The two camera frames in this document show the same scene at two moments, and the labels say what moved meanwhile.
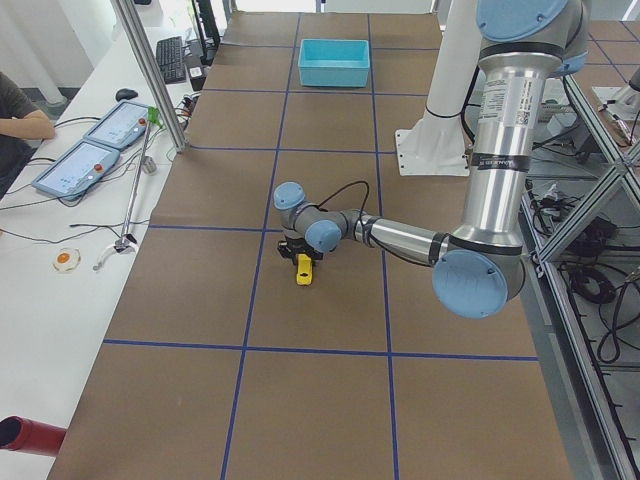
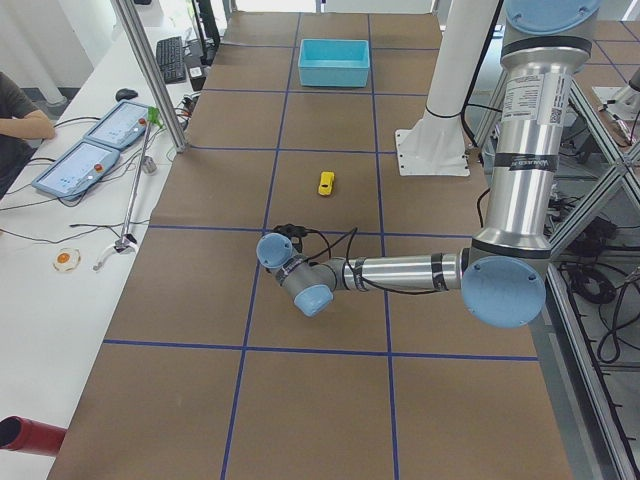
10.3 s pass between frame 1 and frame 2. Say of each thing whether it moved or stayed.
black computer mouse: stayed
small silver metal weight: stayed
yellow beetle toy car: moved
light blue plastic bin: stayed
